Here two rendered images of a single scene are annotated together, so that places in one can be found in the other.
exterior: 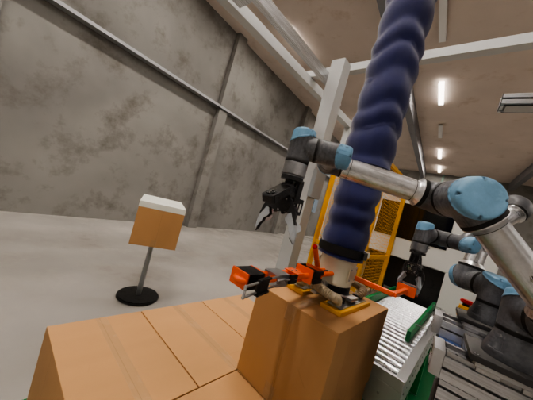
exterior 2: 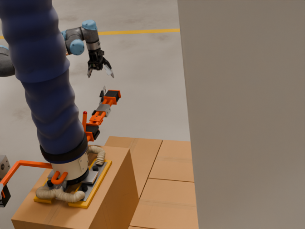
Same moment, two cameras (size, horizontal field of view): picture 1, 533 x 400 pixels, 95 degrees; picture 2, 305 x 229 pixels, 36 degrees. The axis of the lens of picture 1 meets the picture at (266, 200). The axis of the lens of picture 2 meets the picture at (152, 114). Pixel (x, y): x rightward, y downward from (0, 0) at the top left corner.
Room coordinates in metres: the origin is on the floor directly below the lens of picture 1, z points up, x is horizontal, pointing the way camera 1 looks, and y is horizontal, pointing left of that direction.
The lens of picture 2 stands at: (3.10, -0.70, 2.52)
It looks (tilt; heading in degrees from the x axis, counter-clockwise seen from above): 34 degrees down; 158
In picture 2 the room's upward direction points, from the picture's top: 8 degrees counter-clockwise
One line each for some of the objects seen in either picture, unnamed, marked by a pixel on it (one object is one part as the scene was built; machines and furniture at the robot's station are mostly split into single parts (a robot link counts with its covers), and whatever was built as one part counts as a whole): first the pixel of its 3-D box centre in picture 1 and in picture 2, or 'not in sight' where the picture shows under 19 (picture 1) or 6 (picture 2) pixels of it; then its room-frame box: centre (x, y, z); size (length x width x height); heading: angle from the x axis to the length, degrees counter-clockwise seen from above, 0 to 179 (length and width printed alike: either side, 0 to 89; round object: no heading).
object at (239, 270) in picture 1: (247, 277); (112, 97); (0.77, -0.01, 1.07); 0.08 x 0.07 x 0.05; 137
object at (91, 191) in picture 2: (313, 283); (90, 179); (1.27, -0.35, 0.97); 0.34 x 0.10 x 0.05; 137
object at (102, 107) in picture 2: (276, 277); (103, 110); (0.86, -0.11, 1.07); 0.07 x 0.07 x 0.04; 47
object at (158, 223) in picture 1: (158, 220); not in sight; (2.52, 1.02, 0.82); 0.60 x 0.40 x 0.40; 24
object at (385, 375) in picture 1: (340, 346); not in sight; (1.49, -0.67, 0.58); 0.70 x 0.03 x 0.06; 49
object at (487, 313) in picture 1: (488, 311); not in sight; (1.18, -1.17, 1.09); 0.15 x 0.15 x 0.10
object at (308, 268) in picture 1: (308, 273); (88, 131); (1.02, -0.25, 1.07); 0.10 x 0.08 x 0.06; 47
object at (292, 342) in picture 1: (317, 336); (82, 209); (1.20, -0.42, 0.74); 0.60 x 0.40 x 0.40; 137
